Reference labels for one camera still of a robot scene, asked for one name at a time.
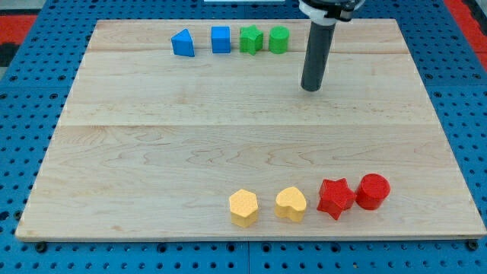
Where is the green cylinder block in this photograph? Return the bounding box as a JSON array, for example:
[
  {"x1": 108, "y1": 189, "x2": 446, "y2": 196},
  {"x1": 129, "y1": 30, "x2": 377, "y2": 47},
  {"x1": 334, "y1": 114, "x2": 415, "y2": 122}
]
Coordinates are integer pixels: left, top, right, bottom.
[{"x1": 269, "y1": 26, "x2": 290, "y2": 54}]

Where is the yellow hexagon block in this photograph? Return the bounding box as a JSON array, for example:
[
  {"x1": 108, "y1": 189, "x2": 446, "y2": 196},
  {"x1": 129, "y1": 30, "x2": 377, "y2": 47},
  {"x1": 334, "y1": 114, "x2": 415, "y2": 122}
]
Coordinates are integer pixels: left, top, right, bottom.
[{"x1": 229, "y1": 189, "x2": 259, "y2": 228}]

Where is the red cylinder block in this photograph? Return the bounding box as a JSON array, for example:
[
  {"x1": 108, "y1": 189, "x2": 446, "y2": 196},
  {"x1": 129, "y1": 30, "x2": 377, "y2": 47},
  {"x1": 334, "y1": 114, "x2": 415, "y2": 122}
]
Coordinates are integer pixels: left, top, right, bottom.
[{"x1": 355, "y1": 174, "x2": 390, "y2": 210}]

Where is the blue triangular prism block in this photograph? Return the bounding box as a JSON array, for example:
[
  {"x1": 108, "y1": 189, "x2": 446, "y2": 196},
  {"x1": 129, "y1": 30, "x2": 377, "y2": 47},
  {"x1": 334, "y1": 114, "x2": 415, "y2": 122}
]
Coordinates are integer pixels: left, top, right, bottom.
[{"x1": 171, "y1": 28, "x2": 195, "y2": 57}]

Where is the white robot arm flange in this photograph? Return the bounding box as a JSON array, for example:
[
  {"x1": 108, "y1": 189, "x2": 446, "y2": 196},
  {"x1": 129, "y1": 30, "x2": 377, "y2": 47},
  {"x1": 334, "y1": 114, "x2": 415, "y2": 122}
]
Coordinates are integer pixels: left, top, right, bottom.
[{"x1": 298, "y1": 0, "x2": 365, "y2": 26}]

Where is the light wooden board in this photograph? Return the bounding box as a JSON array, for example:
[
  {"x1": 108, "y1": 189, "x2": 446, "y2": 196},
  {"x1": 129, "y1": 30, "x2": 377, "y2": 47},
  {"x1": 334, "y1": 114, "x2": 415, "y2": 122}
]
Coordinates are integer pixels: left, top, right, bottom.
[{"x1": 15, "y1": 19, "x2": 486, "y2": 242}]

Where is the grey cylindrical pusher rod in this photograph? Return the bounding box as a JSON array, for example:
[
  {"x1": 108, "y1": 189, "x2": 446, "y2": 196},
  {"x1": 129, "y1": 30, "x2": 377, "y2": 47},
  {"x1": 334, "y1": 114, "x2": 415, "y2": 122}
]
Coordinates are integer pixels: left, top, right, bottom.
[{"x1": 301, "y1": 22, "x2": 336, "y2": 92}]

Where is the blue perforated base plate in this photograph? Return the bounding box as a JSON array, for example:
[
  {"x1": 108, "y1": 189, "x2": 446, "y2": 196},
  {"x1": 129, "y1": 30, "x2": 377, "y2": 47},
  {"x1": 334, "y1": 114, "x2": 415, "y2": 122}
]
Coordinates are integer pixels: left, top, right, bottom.
[{"x1": 1, "y1": 0, "x2": 486, "y2": 273}]

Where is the blue cube block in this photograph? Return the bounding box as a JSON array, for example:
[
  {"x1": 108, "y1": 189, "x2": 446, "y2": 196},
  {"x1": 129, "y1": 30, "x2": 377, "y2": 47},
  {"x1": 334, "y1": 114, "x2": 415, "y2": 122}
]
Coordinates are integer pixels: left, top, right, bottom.
[{"x1": 211, "y1": 26, "x2": 231, "y2": 53}]

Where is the green star block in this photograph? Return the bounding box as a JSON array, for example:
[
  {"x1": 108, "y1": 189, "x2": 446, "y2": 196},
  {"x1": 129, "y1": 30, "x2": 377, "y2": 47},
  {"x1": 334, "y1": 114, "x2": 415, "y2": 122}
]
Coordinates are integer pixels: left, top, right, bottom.
[{"x1": 239, "y1": 25, "x2": 263, "y2": 56}]

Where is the red star block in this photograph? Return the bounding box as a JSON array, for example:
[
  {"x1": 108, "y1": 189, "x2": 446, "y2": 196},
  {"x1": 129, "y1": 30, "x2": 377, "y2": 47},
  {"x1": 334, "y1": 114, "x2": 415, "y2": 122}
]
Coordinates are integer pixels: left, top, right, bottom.
[{"x1": 317, "y1": 178, "x2": 356, "y2": 221}]

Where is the yellow heart block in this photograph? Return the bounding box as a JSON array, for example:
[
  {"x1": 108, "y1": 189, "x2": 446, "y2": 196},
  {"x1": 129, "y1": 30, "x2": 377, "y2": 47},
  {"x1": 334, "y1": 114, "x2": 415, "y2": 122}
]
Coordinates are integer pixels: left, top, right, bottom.
[{"x1": 275, "y1": 186, "x2": 307, "y2": 222}]

